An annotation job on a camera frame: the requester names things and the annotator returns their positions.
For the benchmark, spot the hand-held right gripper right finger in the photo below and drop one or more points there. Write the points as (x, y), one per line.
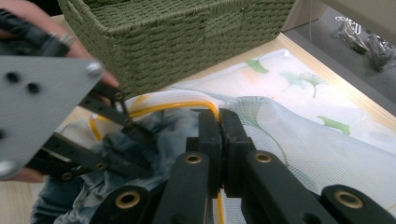
(236, 149)

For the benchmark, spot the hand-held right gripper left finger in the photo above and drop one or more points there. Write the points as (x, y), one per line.
(205, 149)

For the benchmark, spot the blue denim garment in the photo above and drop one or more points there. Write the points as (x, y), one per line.
(174, 130)

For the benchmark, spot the white leaf-print mesh laundry bag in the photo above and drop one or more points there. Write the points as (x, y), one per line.
(311, 149)

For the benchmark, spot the green woven basket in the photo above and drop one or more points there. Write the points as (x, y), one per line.
(174, 46)

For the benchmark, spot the clear bag of dark parts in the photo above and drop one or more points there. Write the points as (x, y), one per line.
(381, 51)
(350, 35)

